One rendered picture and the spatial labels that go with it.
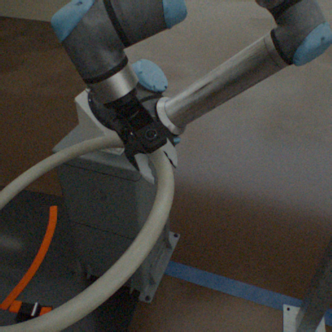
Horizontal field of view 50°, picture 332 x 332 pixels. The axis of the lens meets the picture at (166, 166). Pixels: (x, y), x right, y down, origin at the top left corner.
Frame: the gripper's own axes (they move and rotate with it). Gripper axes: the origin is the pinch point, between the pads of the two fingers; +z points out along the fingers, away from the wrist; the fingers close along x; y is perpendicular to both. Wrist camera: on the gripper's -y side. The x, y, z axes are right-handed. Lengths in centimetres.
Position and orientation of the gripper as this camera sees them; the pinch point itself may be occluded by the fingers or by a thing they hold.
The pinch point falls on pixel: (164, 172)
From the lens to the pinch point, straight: 76.4
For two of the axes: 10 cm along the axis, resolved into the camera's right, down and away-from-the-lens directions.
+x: -8.0, 5.7, -1.8
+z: 3.9, 7.3, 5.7
